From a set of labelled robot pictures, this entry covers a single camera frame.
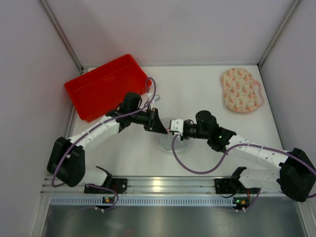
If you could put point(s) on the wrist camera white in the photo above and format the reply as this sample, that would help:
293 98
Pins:
153 98
176 126

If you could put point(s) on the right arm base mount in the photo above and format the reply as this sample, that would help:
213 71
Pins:
232 186

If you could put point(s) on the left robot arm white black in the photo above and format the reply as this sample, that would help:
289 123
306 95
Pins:
67 160

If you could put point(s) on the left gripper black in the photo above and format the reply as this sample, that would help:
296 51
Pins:
152 119

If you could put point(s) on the white mesh laundry bag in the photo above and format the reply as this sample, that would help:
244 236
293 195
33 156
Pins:
164 143

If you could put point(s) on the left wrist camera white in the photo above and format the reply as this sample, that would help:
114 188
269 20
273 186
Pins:
153 98

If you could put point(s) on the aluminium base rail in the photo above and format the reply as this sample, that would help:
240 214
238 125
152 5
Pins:
154 186

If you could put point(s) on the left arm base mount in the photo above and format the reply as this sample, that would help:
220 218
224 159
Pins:
119 185

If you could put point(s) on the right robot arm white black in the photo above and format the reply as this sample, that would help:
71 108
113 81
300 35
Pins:
289 172

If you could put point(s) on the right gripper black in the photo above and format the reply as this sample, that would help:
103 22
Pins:
186 129

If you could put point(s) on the floral pink laundry bag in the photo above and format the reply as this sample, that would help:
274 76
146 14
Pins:
241 92

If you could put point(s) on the red plastic bin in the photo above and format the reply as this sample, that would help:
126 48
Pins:
99 91

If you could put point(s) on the slotted cable duct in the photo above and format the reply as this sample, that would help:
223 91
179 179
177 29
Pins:
147 201

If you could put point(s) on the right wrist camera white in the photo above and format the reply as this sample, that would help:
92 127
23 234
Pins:
176 126

